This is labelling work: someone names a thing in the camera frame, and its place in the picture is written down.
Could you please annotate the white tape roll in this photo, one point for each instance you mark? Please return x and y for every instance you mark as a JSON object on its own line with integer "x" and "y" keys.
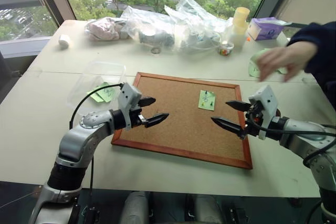
{"x": 64, "y": 41}

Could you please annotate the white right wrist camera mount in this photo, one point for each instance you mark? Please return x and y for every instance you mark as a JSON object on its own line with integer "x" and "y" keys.
{"x": 267, "y": 108}

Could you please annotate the stacked pale yellow cups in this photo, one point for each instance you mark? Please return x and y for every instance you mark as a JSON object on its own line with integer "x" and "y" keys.
{"x": 240, "y": 30}

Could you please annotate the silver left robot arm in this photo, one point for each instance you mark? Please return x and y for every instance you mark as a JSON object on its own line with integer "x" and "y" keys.
{"x": 76, "y": 140}

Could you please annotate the large crumpled clear plastic bag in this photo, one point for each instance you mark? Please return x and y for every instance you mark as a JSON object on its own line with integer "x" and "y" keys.
{"x": 194, "y": 24}

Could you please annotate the grey rounded shape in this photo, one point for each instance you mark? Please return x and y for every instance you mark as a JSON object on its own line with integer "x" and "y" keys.
{"x": 135, "y": 208}
{"x": 208, "y": 209}

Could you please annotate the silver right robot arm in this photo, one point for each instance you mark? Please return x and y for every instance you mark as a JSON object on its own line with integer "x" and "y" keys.
{"x": 307, "y": 134}

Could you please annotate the clear bag with pink cloth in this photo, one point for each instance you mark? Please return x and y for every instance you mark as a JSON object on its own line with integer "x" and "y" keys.
{"x": 103, "y": 30}

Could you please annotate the purple tissue box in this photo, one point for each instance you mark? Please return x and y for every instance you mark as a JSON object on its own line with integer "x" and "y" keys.
{"x": 265, "y": 30}

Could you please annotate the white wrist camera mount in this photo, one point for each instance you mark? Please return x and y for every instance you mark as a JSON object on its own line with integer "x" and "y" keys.
{"x": 267, "y": 108}
{"x": 128, "y": 95}

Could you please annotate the green paper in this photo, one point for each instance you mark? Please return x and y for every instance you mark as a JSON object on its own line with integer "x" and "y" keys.
{"x": 253, "y": 70}

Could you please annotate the green paper note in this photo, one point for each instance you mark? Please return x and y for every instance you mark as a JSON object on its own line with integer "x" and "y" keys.
{"x": 207, "y": 106}
{"x": 95, "y": 94}
{"x": 109, "y": 93}

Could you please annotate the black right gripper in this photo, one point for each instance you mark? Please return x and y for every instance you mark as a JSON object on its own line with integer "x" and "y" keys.
{"x": 254, "y": 127}

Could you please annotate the small clear cup of pins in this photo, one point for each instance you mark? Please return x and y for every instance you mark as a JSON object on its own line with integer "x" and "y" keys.
{"x": 225, "y": 49}

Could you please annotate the person's bare hand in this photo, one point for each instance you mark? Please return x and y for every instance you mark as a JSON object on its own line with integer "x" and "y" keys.
{"x": 286, "y": 57}

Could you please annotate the clear bag with grey item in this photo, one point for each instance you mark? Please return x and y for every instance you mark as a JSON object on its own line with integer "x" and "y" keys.
{"x": 155, "y": 36}

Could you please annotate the dark navy sleeved forearm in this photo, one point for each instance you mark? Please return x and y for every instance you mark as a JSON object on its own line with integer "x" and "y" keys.
{"x": 324, "y": 51}

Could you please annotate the clear plastic container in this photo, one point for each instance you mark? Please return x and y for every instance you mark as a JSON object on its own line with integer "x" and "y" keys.
{"x": 105, "y": 73}

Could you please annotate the small round metal disc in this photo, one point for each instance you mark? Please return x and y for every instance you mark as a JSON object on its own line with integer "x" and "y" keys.
{"x": 156, "y": 50}

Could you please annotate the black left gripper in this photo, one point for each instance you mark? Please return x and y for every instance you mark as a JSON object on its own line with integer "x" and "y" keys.
{"x": 136, "y": 119}

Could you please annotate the wood-framed cork board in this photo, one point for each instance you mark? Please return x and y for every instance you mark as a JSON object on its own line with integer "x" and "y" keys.
{"x": 181, "y": 129}

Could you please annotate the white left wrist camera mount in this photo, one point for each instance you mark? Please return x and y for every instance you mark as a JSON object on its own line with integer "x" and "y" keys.
{"x": 128, "y": 95}

